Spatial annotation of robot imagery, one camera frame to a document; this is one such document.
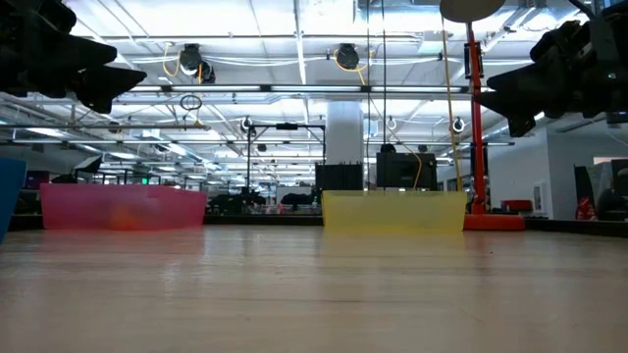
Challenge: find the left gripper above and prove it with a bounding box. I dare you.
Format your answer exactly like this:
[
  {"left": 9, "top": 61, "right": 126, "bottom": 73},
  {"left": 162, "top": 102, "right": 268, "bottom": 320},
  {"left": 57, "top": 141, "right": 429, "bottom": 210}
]
[{"left": 0, "top": 0, "right": 148, "bottom": 116}]

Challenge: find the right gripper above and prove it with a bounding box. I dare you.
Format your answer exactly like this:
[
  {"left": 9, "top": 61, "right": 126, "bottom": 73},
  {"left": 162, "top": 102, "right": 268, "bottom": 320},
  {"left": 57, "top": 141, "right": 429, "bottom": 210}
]
[{"left": 477, "top": 8, "right": 628, "bottom": 139}]

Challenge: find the red desk lamp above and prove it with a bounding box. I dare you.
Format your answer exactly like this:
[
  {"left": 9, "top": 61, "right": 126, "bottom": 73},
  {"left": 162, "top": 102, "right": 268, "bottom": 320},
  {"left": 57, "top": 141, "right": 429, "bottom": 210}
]
[{"left": 439, "top": 0, "right": 526, "bottom": 231}]

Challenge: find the red box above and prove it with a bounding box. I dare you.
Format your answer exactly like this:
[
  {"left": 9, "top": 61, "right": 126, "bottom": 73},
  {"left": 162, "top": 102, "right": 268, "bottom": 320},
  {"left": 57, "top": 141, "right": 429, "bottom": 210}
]
[{"left": 500, "top": 198, "right": 535, "bottom": 214}]

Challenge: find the pink plastic bin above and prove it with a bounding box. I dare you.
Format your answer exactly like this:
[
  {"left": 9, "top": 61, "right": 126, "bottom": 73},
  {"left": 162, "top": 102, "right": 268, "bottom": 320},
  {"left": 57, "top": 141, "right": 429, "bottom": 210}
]
[{"left": 39, "top": 183, "right": 208, "bottom": 231}]

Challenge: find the black monitor back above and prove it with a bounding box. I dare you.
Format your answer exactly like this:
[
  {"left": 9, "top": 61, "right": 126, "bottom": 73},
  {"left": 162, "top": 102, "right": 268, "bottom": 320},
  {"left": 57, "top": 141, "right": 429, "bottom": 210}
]
[{"left": 376, "top": 151, "right": 439, "bottom": 192}]

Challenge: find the blue plastic bin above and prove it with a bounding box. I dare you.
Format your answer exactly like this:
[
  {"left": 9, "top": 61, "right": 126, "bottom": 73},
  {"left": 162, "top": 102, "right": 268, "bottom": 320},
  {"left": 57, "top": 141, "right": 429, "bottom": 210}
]
[{"left": 0, "top": 156, "right": 28, "bottom": 244}]

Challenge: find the yellow plastic bin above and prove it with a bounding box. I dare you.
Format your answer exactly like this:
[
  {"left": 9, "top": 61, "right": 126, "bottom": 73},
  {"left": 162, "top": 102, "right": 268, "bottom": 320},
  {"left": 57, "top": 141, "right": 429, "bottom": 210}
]
[{"left": 322, "top": 190, "right": 468, "bottom": 234}]

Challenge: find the white column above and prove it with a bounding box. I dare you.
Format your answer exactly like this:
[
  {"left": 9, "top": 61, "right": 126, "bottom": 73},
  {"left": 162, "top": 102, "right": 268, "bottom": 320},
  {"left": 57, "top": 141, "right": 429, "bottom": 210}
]
[{"left": 326, "top": 100, "right": 365, "bottom": 166}]

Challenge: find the black ribbed box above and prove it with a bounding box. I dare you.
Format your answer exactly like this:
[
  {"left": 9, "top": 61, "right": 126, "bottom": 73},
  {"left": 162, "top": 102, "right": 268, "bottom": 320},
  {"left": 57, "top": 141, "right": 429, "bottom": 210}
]
[{"left": 314, "top": 163, "right": 365, "bottom": 192}]

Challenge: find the black cable loop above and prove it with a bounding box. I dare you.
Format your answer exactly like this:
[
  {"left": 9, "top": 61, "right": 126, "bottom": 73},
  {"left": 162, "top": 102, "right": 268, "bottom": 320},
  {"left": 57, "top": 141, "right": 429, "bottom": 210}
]
[{"left": 179, "top": 93, "right": 203, "bottom": 112}]

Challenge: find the black ceiling cable reel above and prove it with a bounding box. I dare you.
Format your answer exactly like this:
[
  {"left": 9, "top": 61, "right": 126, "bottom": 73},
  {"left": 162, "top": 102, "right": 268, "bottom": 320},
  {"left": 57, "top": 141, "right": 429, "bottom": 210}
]
[
  {"left": 178, "top": 42, "right": 217, "bottom": 84},
  {"left": 335, "top": 42, "right": 362, "bottom": 71}
]

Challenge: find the black hanging cable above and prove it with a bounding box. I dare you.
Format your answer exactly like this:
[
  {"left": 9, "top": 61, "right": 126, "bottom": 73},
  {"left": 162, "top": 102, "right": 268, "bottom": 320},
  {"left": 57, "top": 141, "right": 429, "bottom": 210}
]
[
  {"left": 381, "top": 0, "right": 389, "bottom": 191},
  {"left": 365, "top": 0, "right": 372, "bottom": 191}
]

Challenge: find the black metal frame rig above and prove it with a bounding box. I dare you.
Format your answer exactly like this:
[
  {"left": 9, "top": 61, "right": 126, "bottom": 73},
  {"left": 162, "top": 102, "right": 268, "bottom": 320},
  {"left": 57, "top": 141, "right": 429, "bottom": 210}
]
[{"left": 244, "top": 122, "right": 328, "bottom": 217}]

